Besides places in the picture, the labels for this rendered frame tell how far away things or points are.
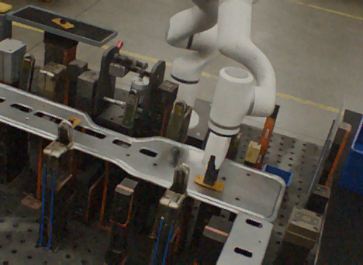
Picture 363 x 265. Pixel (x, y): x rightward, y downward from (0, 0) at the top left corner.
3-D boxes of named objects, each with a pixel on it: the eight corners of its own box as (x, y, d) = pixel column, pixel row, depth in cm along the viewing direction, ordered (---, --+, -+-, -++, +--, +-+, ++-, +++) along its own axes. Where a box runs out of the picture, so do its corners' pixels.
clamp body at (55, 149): (28, 245, 162) (32, 150, 144) (50, 221, 172) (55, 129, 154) (55, 256, 160) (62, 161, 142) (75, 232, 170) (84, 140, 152)
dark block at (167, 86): (139, 191, 192) (157, 87, 171) (146, 181, 198) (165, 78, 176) (152, 197, 191) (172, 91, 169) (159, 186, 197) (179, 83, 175)
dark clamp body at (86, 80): (60, 173, 195) (67, 77, 175) (78, 155, 205) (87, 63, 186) (87, 183, 192) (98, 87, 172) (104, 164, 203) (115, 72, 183)
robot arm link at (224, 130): (215, 106, 146) (212, 115, 147) (205, 120, 138) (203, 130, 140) (245, 115, 144) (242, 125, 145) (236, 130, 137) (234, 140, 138)
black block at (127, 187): (95, 270, 158) (105, 192, 143) (111, 248, 167) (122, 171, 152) (120, 280, 157) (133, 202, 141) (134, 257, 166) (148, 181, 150)
